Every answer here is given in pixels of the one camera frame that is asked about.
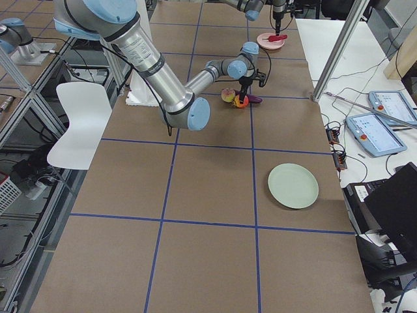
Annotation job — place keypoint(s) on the far teach pendant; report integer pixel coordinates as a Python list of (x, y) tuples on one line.
[(393, 103)]

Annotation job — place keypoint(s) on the aluminium frame post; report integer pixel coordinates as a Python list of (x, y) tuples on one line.
[(345, 34)]

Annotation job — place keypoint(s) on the teach pendant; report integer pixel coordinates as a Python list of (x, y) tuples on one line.
[(393, 103), (374, 135)]

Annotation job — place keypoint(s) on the pink plate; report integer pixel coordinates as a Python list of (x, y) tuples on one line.
[(269, 45)]

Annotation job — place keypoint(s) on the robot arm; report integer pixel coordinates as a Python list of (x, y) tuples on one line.
[(118, 23), (252, 8)]

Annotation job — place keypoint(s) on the red chili pepper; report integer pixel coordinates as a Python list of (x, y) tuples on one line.
[(275, 38)]

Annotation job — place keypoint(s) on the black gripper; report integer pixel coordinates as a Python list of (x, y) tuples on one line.
[(245, 81), (277, 15)]

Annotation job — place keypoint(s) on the purple eggplant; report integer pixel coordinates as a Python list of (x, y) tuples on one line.
[(252, 99)]

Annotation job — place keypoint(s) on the red pomegranate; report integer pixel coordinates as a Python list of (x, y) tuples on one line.
[(241, 102)]

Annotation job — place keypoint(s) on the peach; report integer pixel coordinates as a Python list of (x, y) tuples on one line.
[(228, 95)]

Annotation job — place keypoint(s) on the near teach pendant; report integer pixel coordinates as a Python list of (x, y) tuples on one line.
[(374, 135)]

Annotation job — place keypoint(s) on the black laptop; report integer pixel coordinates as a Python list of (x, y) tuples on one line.
[(388, 205)]

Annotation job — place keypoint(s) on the green plate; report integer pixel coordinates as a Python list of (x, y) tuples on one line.
[(293, 185)]

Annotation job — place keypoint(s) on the white chair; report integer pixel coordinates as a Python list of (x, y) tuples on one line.
[(88, 110)]

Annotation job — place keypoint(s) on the white plastic basket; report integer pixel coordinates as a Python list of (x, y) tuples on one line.
[(9, 192)]

